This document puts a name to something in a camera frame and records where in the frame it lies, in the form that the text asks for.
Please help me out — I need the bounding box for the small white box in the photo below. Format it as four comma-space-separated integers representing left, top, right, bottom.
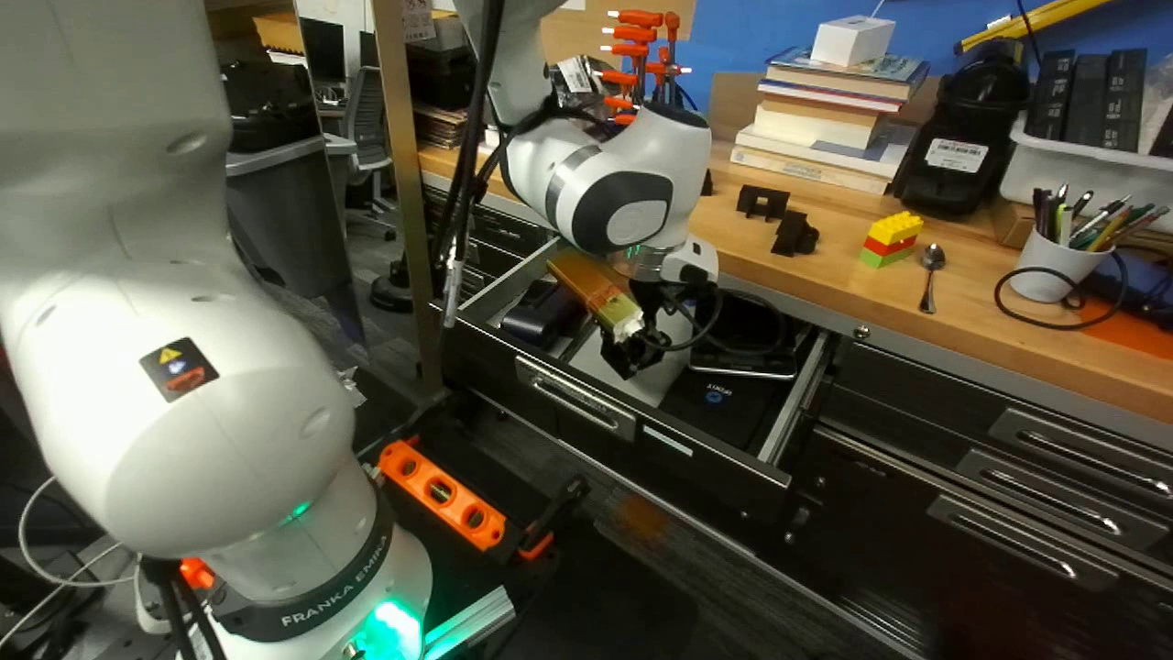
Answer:
805, 15, 897, 68

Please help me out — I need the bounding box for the silver foil packet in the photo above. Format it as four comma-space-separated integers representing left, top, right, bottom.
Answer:
552, 56, 604, 102

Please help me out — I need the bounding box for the white cup with pens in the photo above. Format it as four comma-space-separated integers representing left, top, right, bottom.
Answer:
1012, 184, 1166, 307

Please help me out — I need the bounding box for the coloured toy brick stack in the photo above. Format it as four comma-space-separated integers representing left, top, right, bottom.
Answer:
858, 208, 926, 271

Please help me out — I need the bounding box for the orange spirit level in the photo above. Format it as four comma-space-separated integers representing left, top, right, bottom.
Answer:
372, 435, 513, 558

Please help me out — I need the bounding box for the black cable loop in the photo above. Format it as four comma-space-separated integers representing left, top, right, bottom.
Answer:
989, 260, 1134, 332

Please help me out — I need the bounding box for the black bulky equipment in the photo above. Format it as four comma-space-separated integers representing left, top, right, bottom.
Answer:
216, 47, 325, 155

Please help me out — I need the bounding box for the black device with white label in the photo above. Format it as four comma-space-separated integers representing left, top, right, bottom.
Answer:
882, 42, 1033, 218

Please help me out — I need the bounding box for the orange flat object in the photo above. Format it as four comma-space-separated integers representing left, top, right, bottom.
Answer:
1078, 307, 1173, 366

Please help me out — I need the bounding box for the wooden side panel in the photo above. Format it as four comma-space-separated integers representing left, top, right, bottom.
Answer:
372, 0, 452, 400

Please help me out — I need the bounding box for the stack of books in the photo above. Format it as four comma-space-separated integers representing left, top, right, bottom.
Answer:
731, 51, 932, 196

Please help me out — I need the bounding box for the yellow level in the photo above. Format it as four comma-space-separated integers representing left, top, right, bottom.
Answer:
957, 0, 1113, 59

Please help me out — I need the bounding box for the grey metal drawer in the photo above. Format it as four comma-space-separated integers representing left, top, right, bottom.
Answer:
425, 233, 847, 526

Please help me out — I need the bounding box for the black flat box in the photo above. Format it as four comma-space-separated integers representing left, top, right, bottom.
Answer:
655, 364, 791, 459

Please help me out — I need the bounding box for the white plastic bin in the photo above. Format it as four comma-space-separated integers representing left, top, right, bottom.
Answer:
996, 114, 1173, 212

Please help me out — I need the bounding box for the black digital scale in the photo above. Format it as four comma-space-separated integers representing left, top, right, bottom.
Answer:
692, 294, 818, 384

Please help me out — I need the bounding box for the blue backboard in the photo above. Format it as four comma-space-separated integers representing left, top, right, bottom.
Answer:
675, 0, 1173, 120

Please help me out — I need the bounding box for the brown cardboard sheet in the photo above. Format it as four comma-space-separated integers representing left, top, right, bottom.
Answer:
535, 0, 699, 65

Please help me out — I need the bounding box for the grey drawer cabinet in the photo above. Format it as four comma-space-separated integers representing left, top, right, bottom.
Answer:
799, 332, 1173, 660
421, 178, 563, 307

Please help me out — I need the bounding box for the silver metal spoon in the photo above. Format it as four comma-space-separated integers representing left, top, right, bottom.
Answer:
918, 239, 951, 317

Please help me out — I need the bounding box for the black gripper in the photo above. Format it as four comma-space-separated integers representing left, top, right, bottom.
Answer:
604, 271, 689, 364

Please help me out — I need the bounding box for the black orange clamp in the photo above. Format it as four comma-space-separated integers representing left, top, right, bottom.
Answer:
510, 472, 593, 569

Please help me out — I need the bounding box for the black printer box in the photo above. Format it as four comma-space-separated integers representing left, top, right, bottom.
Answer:
403, 30, 485, 108

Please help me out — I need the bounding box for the black rectangular block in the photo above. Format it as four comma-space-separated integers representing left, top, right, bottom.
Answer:
1067, 51, 1113, 151
1024, 47, 1078, 139
1104, 47, 1152, 157

